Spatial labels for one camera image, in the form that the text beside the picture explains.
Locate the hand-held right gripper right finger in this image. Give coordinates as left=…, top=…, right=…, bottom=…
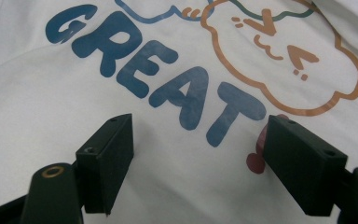
left=262, top=114, right=349, bottom=217

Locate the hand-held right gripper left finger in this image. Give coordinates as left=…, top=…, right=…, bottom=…
left=75, top=113, right=135, bottom=216

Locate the white printed t-shirt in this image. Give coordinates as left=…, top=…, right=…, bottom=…
left=0, top=0, right=358, bottom=224

